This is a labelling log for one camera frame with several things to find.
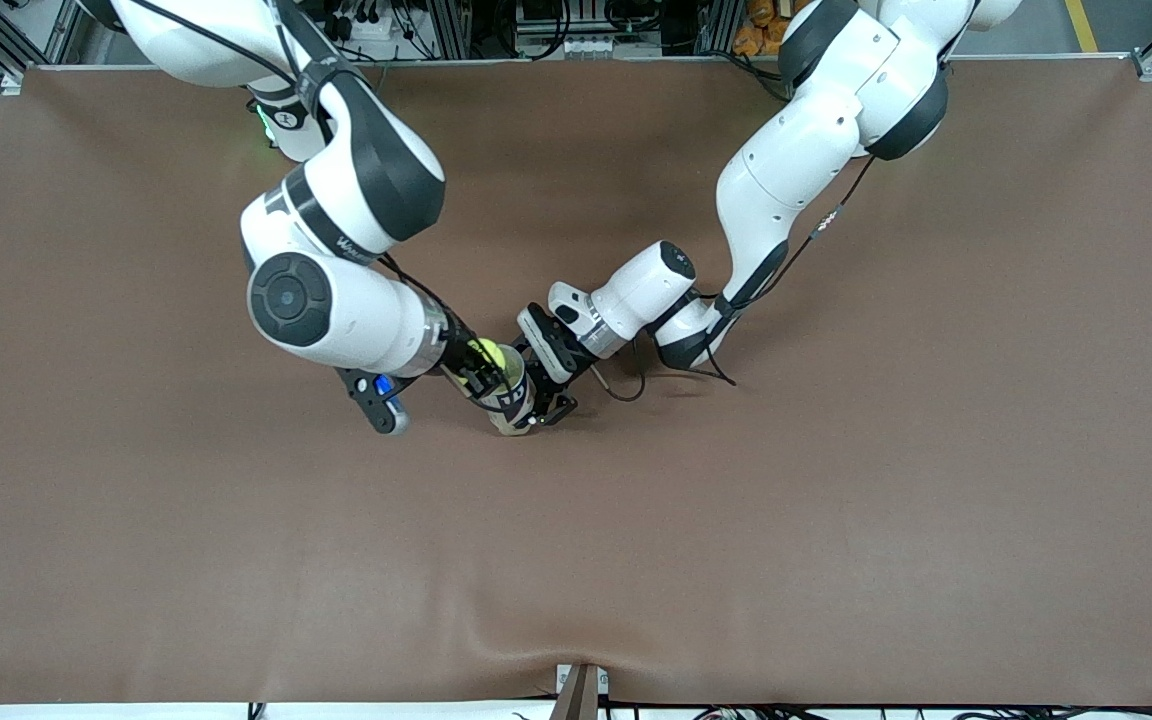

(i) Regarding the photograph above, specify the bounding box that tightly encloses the brown table mat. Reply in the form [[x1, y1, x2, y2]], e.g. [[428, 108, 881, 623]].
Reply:
[[0, 55, 1152, 707]]

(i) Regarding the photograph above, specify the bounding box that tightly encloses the yellow Roland Garros tennis ball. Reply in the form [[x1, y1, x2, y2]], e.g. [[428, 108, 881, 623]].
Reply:
[[464, 338, 509, 389]]

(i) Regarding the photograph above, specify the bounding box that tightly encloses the metal table edge bracket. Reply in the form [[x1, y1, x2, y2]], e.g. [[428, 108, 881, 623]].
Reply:
[[554, 662, 611, 720]]

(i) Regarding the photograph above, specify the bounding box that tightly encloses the white power strip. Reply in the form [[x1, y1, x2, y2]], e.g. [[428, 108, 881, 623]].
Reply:
[[558, 36, 663, 59], [336, 0, 407, 46]]

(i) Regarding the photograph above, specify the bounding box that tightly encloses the clear plastic tennis ball can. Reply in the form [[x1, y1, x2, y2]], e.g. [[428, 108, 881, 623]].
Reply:
[[469, 343, 539, 437]]

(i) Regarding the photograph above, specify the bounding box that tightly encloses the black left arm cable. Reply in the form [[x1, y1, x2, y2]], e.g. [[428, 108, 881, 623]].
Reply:
[[591, 0, 982, 401]]

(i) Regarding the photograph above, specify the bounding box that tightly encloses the orange packets pile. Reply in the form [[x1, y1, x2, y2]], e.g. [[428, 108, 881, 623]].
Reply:
[[732, 0, 789, 57]]

